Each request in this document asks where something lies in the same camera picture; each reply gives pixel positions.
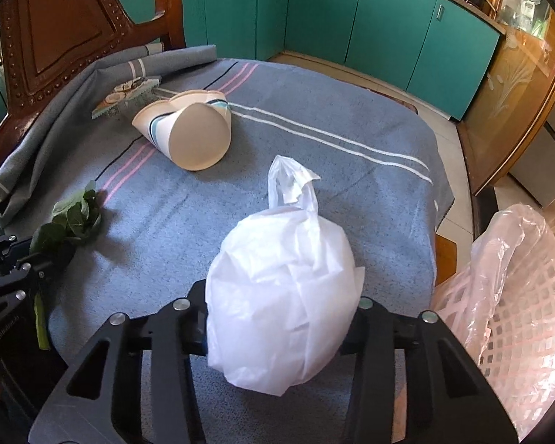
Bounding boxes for white plastic bag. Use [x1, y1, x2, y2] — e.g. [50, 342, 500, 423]
[205, 154, 367, 397]

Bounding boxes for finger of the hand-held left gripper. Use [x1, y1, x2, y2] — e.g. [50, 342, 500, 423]
[0, 261, 62, 316]
[0, 228, 77, 273]

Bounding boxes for wooden glass door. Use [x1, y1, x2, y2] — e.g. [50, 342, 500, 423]
[457, 0, 555, 196]

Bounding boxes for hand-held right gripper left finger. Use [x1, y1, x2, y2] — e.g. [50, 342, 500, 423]
[30, 280, 211, 444]

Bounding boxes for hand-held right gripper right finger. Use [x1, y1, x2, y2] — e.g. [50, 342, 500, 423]
[339, 296, 519, 444]

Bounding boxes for pink plastic basket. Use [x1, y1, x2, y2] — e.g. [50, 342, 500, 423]
[436, 221, 555, 427]

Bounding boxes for clear plastic snack wrapper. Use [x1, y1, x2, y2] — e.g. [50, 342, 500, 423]
[91, 78, 161, 122]

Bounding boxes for crushed paper cup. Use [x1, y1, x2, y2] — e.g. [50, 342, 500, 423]
[131, 89, 234, 173]

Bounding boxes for pink basket with liner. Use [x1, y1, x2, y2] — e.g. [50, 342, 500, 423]
[431, 202, 555, 432]

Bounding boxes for teal kitchen cabinet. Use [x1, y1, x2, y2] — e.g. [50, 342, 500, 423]
[0, 0, 508, 122]

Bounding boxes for green leafy vegetable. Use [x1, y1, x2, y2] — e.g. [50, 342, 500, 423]
[29, 179, 104, 351]

